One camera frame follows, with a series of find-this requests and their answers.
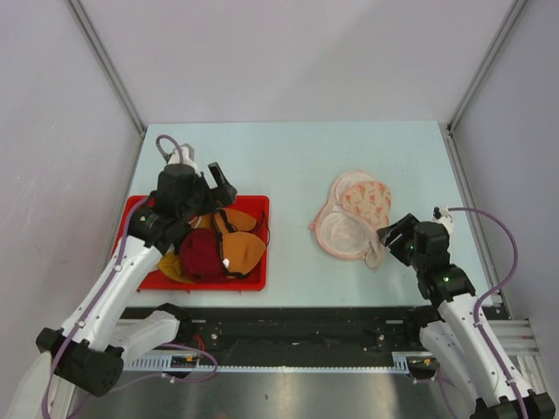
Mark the white slotted cable duct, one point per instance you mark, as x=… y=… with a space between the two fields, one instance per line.
x=362 y=362

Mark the red plastic bin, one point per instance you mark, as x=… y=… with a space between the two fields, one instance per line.
x=256 y=206

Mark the aluminium frame post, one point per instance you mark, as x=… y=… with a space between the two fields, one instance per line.
x=489 y=59
x=97 y=46

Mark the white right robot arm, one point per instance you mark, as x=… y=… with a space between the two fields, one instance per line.
x=455 y=329

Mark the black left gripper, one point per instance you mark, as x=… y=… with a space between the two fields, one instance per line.
x=224 y=195

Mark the left aluminium frame post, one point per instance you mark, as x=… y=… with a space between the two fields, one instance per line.
x=97 y=46

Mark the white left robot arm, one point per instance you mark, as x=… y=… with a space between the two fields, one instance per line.
x=85 y=349

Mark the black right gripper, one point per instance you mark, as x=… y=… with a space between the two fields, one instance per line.
x=404 y=226

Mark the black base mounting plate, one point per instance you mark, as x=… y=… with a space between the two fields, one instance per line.
x=381 y=329

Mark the orange bra with black trim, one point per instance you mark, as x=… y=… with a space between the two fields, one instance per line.
x=240 y=248

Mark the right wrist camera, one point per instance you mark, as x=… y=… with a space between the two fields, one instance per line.
x=442 y=215

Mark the dark red garment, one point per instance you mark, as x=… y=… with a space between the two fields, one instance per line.
x=200 y=258

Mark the yellow garment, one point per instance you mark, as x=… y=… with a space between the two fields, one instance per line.
x=170 y=266

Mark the right aluminium frame post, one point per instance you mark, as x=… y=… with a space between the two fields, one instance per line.
x=489 y=59

